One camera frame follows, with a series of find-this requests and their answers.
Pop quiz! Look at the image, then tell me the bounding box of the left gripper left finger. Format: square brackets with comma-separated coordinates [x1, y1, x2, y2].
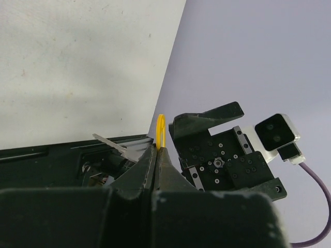
[110, 145, 157, 200]

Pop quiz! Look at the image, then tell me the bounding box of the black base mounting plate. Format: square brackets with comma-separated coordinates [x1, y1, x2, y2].
[0, 134, 156, 189]

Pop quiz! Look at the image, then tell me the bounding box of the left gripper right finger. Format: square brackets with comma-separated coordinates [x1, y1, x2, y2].
[154, 147, 198, 192]

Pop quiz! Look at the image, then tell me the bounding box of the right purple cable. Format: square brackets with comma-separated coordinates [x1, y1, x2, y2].
[289, 162, 331, 248]

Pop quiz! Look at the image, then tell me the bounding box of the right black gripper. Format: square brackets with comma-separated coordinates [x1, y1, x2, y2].
[169, 101, 287, 200]

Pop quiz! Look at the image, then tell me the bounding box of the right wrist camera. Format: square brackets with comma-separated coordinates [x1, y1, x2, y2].
[242, 113, 306, 165]

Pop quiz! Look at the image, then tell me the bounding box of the silver key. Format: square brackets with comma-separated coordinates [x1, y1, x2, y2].
[92, 133, 141, 163]

